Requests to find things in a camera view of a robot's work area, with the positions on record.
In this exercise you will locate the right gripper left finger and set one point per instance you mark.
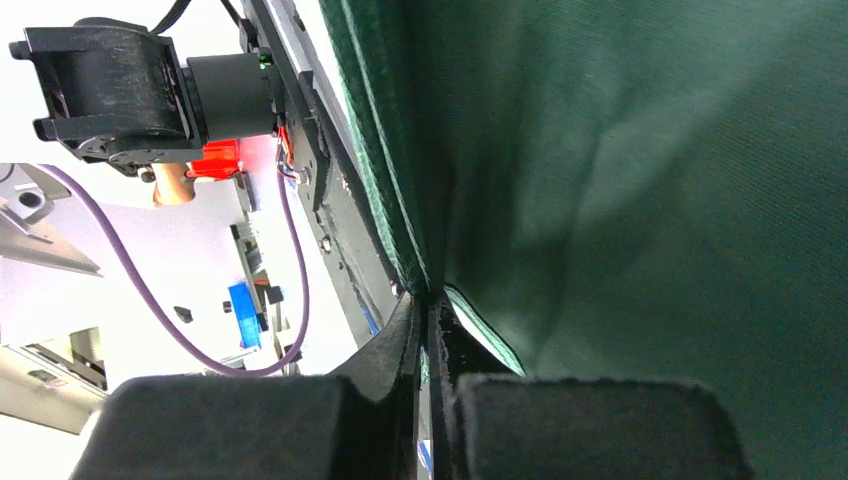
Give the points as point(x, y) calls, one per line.
point(377, 424)

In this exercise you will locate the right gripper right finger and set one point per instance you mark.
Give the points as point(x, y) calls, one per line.
point(469, 393)

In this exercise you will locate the dark green cloth napkin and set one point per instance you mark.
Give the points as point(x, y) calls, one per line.
point(625, 189)

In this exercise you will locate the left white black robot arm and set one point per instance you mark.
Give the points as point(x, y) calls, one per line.
point(117, 94)

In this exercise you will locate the copper spoon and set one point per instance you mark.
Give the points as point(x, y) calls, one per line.
point(171, 185)

